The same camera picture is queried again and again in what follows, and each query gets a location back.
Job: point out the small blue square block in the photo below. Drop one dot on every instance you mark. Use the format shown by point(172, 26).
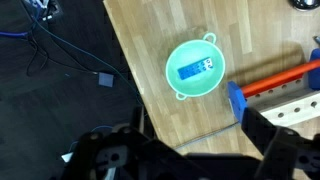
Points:
point(106, 80)

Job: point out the black round plate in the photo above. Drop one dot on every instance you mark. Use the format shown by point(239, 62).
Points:
point(305, 3)

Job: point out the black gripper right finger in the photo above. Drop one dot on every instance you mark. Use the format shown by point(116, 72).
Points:
point(258, 130)

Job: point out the blue toy building brick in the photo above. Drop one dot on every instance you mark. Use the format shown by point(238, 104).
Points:
point(193, 69)

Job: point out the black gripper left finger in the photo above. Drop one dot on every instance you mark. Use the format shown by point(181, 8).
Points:
point(135, 120)

